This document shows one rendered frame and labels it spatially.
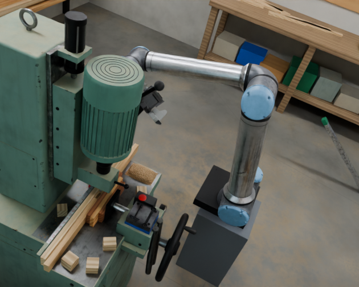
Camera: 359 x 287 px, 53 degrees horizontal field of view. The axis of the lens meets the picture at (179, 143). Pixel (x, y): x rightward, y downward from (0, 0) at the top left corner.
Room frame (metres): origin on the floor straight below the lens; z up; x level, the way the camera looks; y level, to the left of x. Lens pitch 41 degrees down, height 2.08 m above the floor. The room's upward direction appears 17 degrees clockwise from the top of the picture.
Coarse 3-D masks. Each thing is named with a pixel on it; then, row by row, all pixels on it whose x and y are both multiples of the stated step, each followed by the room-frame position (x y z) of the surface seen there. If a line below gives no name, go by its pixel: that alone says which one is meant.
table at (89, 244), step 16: (128, 176) 1.04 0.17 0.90; (160, 176) 1.10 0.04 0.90; (128, 192) 0.96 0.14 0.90; (96, 224) 0.77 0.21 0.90; (112, 224) 0.79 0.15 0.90; (80, 240) 0.69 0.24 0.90; (96, 240) 0.70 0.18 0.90; (80, 256) 0.63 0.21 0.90; (96, 256) 0.64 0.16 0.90; (112, 256) 0.66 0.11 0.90; (48, 272) 0.55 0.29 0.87; (64, 272) 0.56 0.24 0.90; (80, 272) 0.57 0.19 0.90
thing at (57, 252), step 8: (136, 144) 1.21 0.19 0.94; (136, 152) 1.20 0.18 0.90; (128, 160) 1.11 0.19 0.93; (120, 168) 1.04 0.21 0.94; (96, 200) 0.84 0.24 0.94; (88, 208) 0.80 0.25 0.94; (80, 216) 0.75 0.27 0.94; (80, 224) 0.73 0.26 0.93; (72, 232) 0.68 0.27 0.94; (64, 240) 0.64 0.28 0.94; (56, 248) 0.61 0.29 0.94; (64, 248) 0.63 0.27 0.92; (56, 256) 0.58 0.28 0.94; (48, 264) 0.55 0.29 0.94
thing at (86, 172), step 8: (88, 160) 0.91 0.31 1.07; (80, 168) 0.86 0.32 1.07; (88, 168) 0.87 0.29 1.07; (112, 168) 0.91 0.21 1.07; (80, 176) 0.86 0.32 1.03; (88, 176) 0.86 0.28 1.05; (96, 176) 0.85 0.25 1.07; (104, 176) 0.86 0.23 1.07; (112, 176) 0.87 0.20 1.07; (96, 184) 0.85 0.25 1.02; (104, 184) 0.85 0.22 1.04; (112, 184) 0.86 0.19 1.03
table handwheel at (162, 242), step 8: (184, 216) 0.89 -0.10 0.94; (184, 224) 0.85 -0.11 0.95; (176, 232) 0.80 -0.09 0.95; (160, 240) 0.83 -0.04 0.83; (168, 240) 0.84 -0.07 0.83; (176, 240) 0.78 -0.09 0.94; (168, 248) 0.75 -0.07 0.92; (176, 248) 0.81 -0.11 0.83; (168, 256) 0.72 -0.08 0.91; (160, 264) 0.71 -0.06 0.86; (168, 264) 0.82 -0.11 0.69; (160, 272) 0.69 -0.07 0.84; (160, 280) 0.70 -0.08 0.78
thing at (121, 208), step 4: (116, 192) 0.86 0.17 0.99; (112, 196) 0.84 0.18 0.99; (116, 196) 0.85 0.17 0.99; (112, 200) 0.82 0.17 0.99; (116, 200) 0.85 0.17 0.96; (108, 204) 0.80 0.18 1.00; (112, 204) 0.82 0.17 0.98; (116, 204) 0.84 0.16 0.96; (120, 204) 0.84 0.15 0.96; (108, 208) 0.79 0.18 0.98; (112, 208) 0.83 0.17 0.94; (116, 208) 0.82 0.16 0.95; (120, 208) 0.83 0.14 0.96; (124, 208) 0.83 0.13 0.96; (128, 208) 0.83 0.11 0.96; (108, 212) 0.79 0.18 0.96; (112, 212) 0.83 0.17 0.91; (104, 216) 0.80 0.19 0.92; (108, 216) 0.80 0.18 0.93
